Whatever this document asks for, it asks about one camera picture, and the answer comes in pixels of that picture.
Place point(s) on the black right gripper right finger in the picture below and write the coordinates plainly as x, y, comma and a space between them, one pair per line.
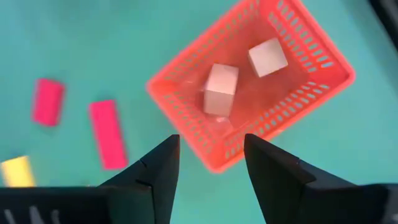
286, 193

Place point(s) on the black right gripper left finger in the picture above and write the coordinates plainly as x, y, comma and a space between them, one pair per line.
149, 193

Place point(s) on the long red block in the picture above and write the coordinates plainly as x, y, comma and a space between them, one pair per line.
109, 133

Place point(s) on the natural wooden cube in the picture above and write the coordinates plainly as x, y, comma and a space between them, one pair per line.
268, 57
220, 90

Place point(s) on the short red block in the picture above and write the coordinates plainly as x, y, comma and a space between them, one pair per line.
48, 102

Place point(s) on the orange perforated plastic basket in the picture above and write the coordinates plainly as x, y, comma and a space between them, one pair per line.
174, 93

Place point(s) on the long yellow block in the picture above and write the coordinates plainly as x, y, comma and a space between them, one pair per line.
17, 171

